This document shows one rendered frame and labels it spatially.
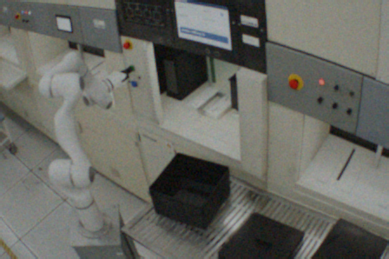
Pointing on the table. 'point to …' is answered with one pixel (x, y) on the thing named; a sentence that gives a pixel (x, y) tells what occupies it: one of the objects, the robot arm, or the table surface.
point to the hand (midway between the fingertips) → (128, 70)
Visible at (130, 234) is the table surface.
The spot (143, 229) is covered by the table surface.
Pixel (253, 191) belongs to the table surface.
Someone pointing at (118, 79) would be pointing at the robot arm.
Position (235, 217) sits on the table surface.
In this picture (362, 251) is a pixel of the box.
